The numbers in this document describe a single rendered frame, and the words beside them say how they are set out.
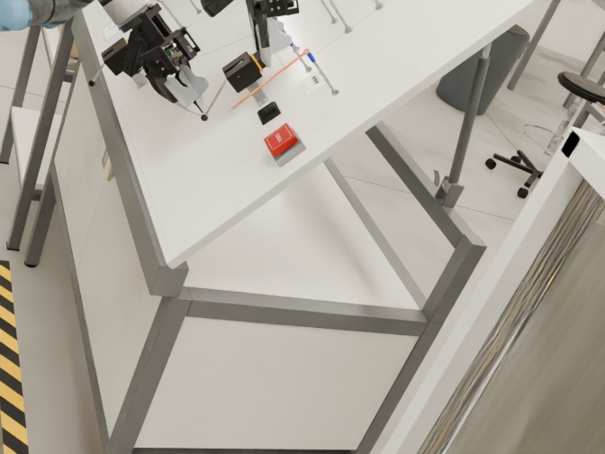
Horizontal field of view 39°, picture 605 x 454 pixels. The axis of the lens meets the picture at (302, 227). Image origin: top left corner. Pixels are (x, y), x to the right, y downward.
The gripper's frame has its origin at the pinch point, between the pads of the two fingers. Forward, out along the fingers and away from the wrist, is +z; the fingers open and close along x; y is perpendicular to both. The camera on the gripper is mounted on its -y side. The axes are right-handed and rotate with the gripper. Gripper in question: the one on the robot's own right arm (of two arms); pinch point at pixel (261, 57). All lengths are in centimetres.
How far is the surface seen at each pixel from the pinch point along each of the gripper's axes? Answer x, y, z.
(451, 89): 336, 186, 244
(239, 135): -6.4, -7.5, 11.2
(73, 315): 61, -59, 106
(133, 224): -8.0, -30.4, 24.0
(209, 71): 19.8, -8.0, 11.6
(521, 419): -75, 15, 22
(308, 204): 15, 8, 49
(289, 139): -21.1, -1.1, 4.5
